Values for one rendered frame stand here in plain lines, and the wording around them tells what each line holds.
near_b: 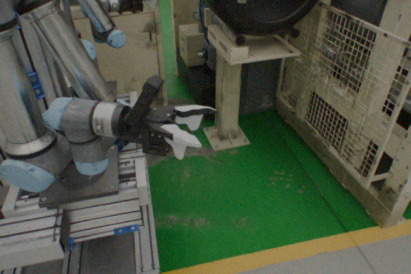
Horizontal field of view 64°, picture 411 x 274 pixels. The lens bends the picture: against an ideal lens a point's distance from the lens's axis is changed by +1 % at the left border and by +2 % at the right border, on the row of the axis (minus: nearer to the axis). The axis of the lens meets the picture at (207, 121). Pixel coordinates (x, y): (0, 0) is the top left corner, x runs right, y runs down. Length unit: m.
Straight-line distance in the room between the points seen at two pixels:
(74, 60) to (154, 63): 1.45
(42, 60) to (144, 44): 1.15
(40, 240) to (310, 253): 1.22
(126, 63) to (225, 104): 0.71
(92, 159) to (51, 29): 0.30
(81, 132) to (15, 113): 0.15
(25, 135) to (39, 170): 0.09
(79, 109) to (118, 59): 1.50
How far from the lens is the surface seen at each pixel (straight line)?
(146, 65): 2.25
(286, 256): 1.75
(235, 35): 1.53
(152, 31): 2.17
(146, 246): 1.48
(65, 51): 0.82
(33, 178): 0.88
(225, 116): 2.16
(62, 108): 0.75
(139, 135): 0.70
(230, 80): 2.03
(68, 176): 1.05
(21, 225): 1.15
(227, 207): 1.89
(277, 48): 1.71
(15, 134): 0.84
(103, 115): 0.70
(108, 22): 1.42
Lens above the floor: 1.45
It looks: 35 degrees down
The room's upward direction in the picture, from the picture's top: straight up
